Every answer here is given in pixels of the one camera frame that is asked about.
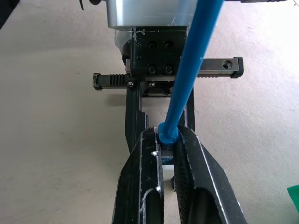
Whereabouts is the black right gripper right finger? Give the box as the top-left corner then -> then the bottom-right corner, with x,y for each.
172,125 -> 249,224

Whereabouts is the green bin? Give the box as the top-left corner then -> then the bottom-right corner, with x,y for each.
286,184 -> 299,211

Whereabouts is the white coupler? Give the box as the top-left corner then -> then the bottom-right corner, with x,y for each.
162,163 -> 175,182

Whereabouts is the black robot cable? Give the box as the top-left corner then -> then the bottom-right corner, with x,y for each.
78,0 -> 104,11

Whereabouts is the blue plastic rod tool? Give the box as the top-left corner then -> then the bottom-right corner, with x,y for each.
157,0 -> 225,165

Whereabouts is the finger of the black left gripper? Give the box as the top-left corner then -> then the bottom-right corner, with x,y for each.
125,81 -> 150,154
180,89 -> 196,132

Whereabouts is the dark object at table edge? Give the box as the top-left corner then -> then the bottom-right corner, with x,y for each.
0,0 -> 15,31

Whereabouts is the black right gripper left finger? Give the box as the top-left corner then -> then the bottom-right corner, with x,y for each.
111,126 -> 165,224

